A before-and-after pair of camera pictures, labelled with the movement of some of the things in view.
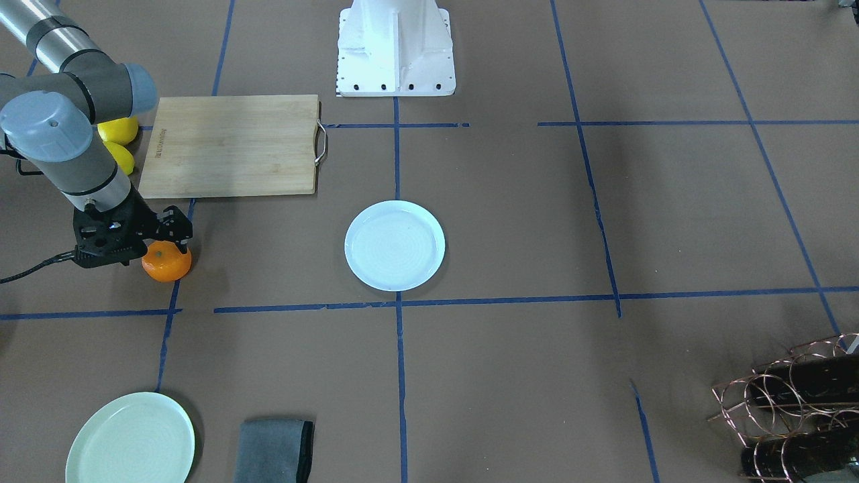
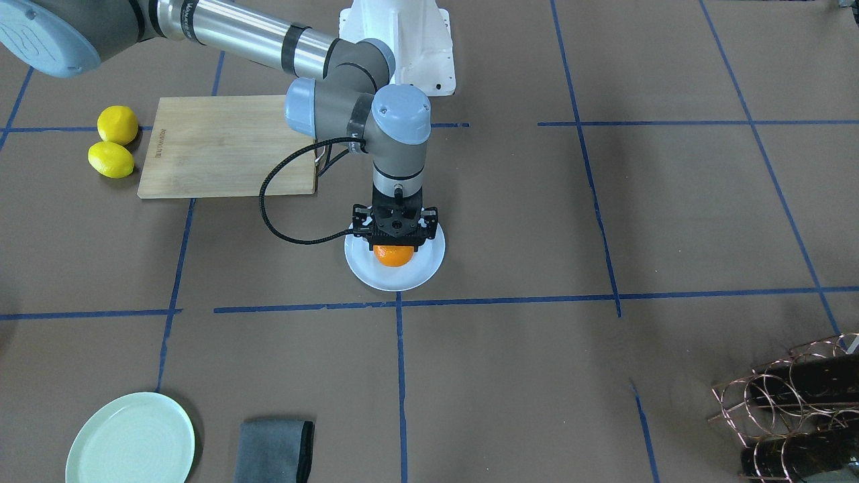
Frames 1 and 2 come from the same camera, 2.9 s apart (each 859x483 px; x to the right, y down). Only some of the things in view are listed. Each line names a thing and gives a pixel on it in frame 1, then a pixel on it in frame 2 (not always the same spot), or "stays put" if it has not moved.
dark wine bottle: (809, 380) stays put
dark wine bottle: (792, 458) stays put
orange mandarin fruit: (164, 261) → (393, 255)
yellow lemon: (123, 156) stays put
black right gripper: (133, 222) → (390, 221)
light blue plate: (395, 245) stays put
